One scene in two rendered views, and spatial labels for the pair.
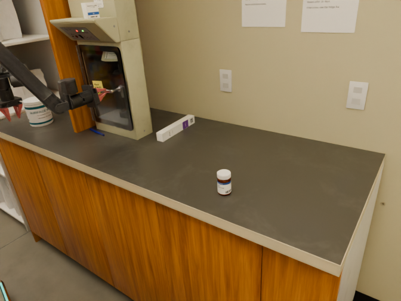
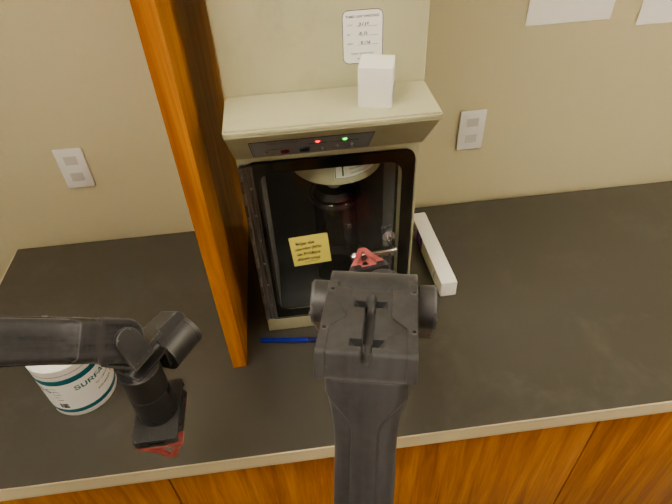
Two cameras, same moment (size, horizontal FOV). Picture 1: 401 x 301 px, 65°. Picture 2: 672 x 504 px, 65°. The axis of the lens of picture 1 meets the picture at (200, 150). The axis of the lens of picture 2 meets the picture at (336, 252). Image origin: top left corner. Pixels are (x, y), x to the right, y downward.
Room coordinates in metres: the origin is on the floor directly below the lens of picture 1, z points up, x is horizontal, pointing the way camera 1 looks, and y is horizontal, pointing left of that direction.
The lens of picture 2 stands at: (0.95, 0.97, 1.87)
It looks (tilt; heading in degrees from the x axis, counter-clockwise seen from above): 42 degrees down; 318
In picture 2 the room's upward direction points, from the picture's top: 3 degrees counter-clockwise
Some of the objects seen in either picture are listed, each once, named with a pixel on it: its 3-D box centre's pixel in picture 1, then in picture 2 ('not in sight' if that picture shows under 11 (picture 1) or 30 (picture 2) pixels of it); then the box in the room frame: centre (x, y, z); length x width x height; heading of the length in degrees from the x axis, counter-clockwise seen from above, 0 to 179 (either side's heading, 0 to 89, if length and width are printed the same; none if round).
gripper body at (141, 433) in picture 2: (6, 95); (154, 402); (1.46, 0.88, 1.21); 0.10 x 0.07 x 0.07; 143
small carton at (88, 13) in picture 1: (90, 10); (376, 81); (1.45, 0.41, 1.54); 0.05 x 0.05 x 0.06; 38
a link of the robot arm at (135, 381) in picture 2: (3, 82); (145, 374); (1.46, 0.88, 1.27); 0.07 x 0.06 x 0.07; 111
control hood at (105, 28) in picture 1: (84, 30); (331, 134); (1.50, 0.47, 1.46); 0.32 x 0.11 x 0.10; 53
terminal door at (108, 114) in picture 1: (105, 88); (334, 243); (1.53, 0.44, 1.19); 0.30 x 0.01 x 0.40; 52
